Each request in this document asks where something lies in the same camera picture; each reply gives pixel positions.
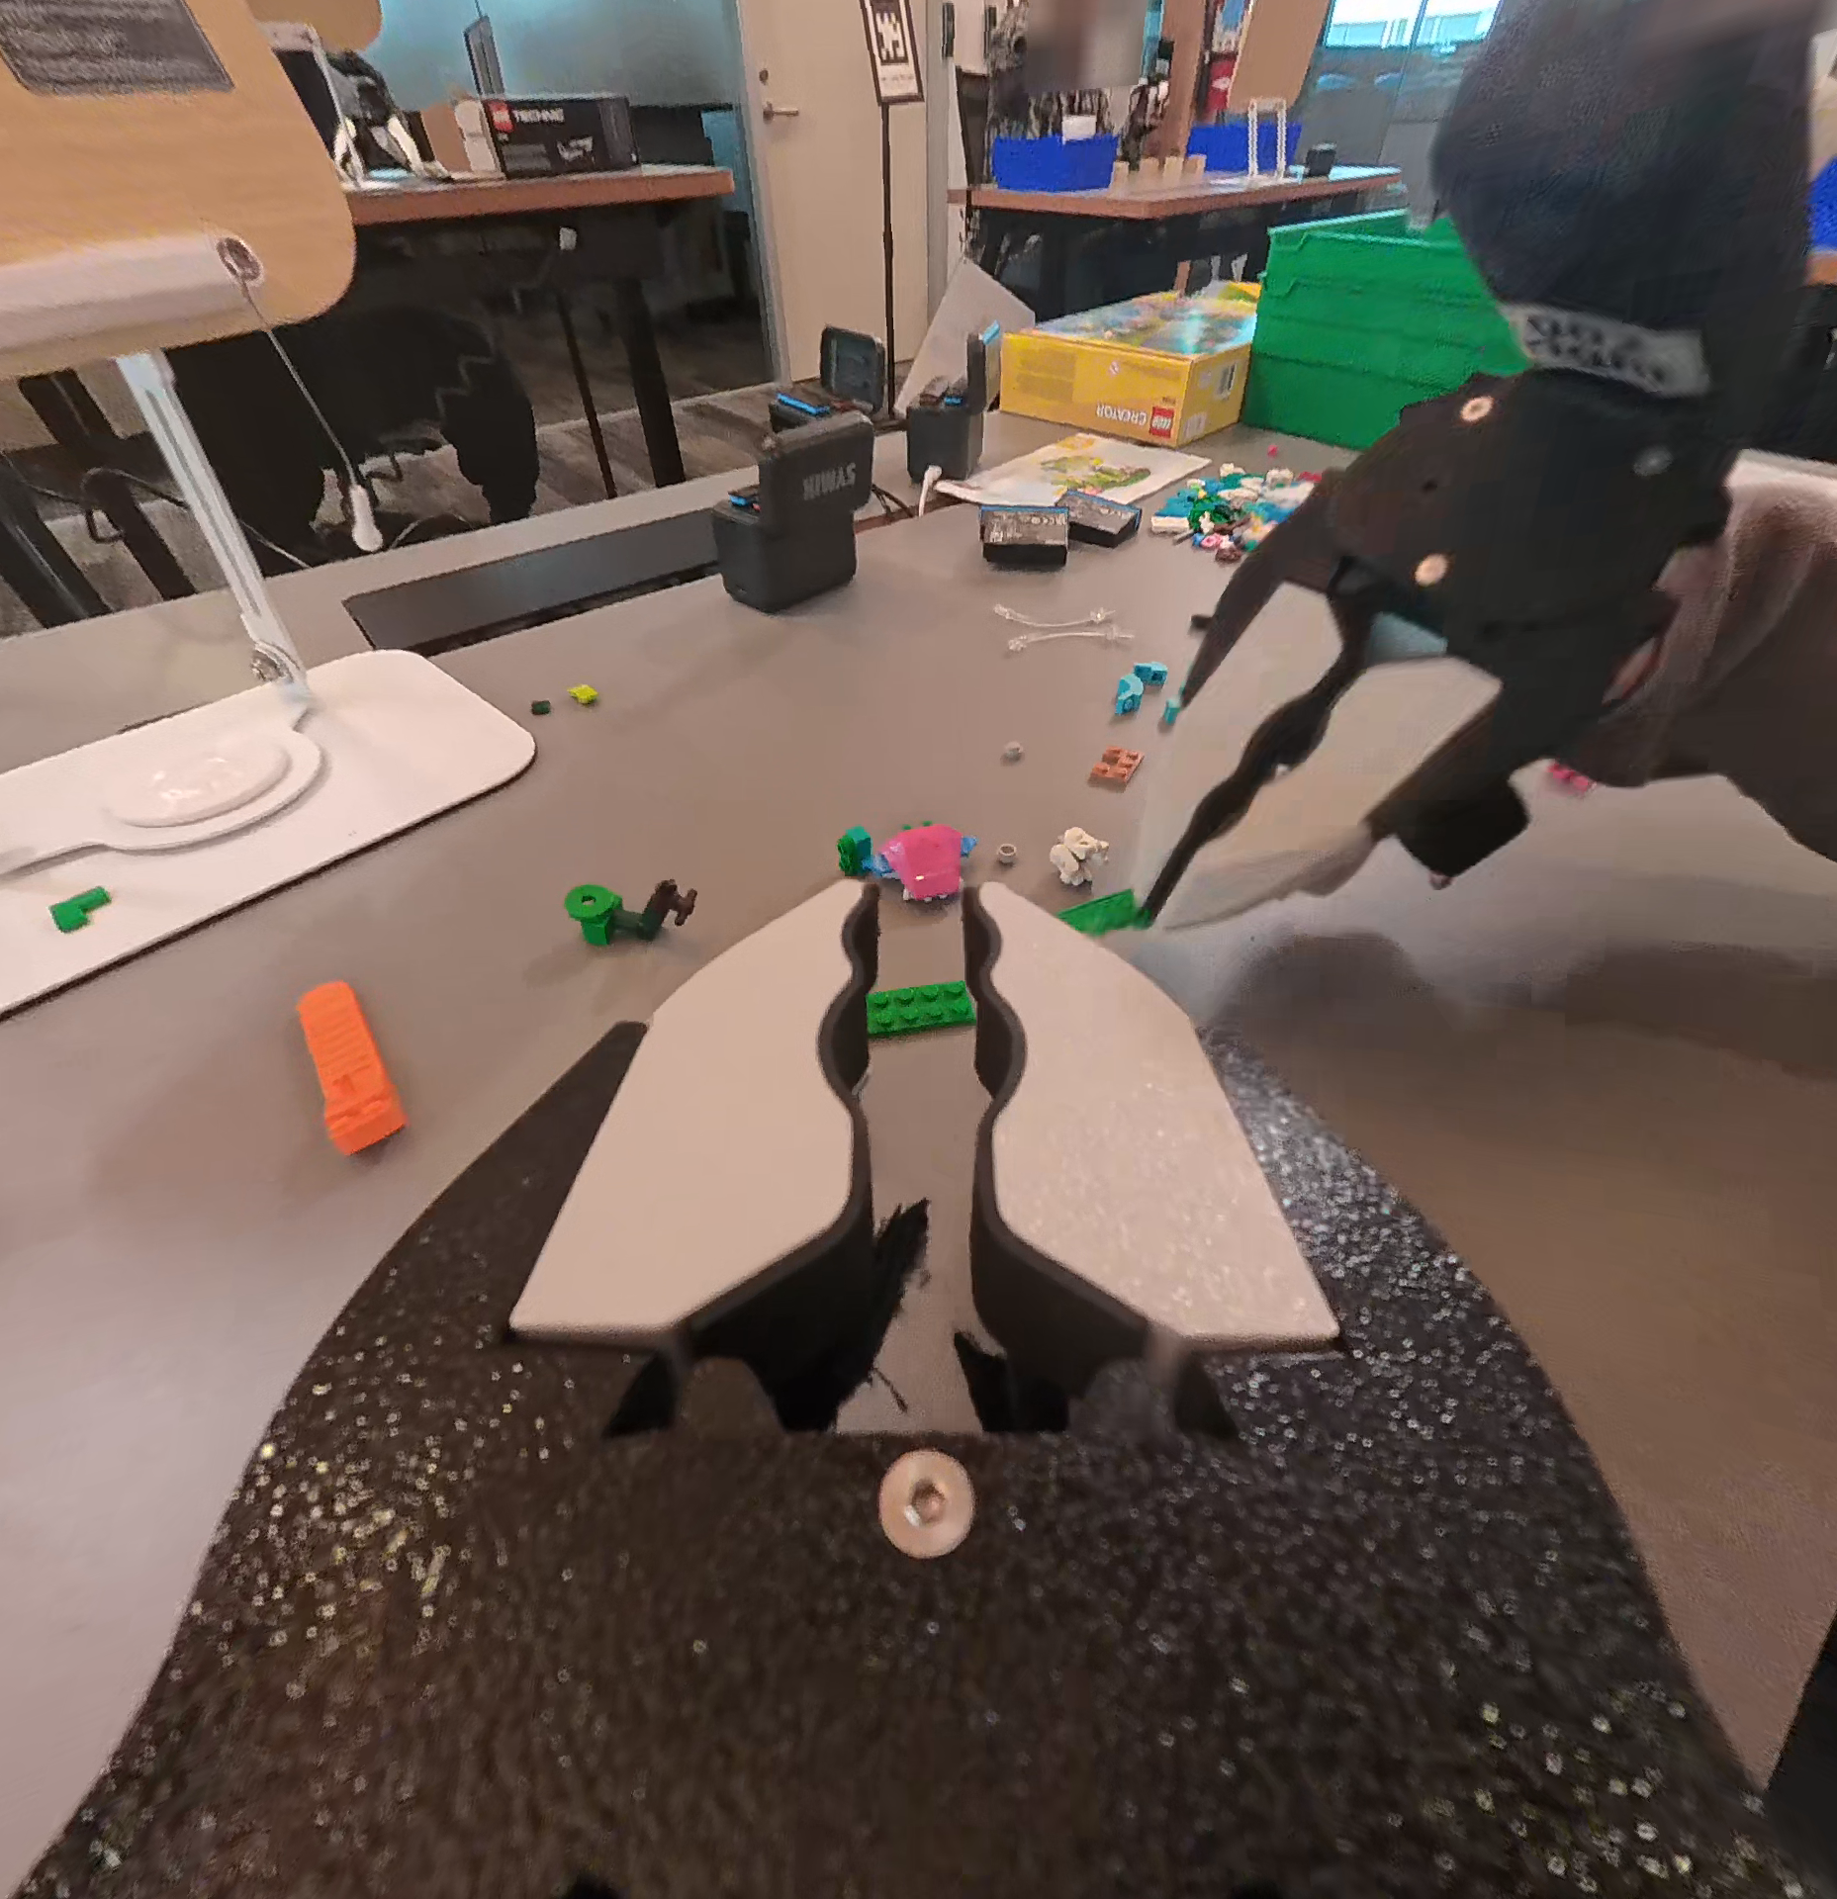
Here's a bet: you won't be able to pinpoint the orange brick separator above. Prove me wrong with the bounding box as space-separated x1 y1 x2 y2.
295 979 410 1157

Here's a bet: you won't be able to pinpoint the green plastic bin stack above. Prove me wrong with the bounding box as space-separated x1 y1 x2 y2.
1242 208 1536 457

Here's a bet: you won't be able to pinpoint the black lego box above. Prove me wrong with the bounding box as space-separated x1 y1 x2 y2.
477 91 642 182

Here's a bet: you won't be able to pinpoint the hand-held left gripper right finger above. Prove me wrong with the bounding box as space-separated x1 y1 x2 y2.
962 882 1342 1351

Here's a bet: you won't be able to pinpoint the pink lego assembly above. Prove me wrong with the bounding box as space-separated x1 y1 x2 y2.
838 819 982 908

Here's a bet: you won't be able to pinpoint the wooden table black legs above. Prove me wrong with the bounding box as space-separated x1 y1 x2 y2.
339 160 739 504

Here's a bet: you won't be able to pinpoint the person's right forearm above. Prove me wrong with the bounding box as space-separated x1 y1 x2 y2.
1564 471 1837 878

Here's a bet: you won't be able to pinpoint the pile of mixed lego pieces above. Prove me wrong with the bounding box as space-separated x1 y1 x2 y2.
1150 459 1325 564

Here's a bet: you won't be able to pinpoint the yellow lego box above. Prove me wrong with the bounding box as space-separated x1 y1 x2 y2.
998 279 1265 449

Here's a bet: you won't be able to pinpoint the tag sign on stand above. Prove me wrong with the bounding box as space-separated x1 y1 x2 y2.
856 0 933 425

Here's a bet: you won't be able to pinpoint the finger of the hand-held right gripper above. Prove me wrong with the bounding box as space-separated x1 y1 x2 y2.
1182 475 1360 700
1133 607 1457 938

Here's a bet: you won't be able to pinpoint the green round brown lego piece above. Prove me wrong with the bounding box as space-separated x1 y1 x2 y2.
563 878 701 951

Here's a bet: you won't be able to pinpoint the group of teal curved bricks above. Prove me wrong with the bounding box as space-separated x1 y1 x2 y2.
1111 655 1206 732

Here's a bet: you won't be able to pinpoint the wooden desk lamp white base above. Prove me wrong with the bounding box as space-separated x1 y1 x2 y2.
0 0 541 1031

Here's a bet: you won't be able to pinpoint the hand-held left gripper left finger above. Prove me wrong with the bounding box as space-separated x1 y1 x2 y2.
507 882 879 1347

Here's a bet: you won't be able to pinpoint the black charging case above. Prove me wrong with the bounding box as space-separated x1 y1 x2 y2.
770 322 891 435
709 406 879 617
903 322 1004 487

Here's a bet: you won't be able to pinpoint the wooden table with bins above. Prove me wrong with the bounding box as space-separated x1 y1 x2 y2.
966 160 1408 320

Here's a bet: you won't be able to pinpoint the instruction booklet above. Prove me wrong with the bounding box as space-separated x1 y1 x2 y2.
931 429 1214 510

